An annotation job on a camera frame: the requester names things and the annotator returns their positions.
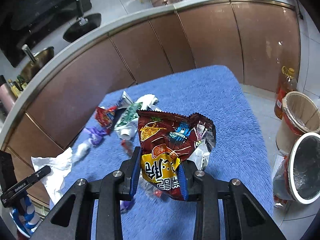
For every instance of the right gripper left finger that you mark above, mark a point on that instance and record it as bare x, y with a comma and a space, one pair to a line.
119, 185

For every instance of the left blue white glove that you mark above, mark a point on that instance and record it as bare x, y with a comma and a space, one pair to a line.
25, 217

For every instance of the cooking oil bottle on floor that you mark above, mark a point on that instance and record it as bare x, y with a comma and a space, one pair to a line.
287, 82

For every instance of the brown kitchen cabinets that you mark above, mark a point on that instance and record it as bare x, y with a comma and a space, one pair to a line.
253, 38

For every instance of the brass wok with handle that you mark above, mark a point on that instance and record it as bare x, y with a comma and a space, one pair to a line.
36, 61

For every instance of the red snack wrapper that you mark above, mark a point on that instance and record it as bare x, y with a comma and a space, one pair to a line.
105, 117

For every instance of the white crumpled tissue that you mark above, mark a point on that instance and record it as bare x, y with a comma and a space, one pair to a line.
60, 167

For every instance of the white blue wrapper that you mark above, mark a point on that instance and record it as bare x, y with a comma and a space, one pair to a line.
124, 101

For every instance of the white round trash bin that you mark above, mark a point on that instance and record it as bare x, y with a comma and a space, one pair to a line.
297, 176

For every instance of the dark red noodle snack bag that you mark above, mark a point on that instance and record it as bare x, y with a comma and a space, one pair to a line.
168, 139

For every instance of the black range hood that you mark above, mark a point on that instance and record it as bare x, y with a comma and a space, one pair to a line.
30, 21

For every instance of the beige lined trash bin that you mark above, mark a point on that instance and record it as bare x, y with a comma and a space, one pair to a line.
300, 116

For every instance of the soy sauce bottle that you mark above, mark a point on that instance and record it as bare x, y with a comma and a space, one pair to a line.
14, 88

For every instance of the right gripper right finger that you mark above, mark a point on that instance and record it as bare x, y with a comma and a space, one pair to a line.
199, 187

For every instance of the purple candy wrapper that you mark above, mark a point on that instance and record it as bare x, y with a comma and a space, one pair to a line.
96, 136

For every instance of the blue fluffy table cloth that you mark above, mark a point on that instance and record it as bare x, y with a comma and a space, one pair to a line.
238, 161

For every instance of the green white wrapper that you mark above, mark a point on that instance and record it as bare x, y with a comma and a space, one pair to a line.
127, 125

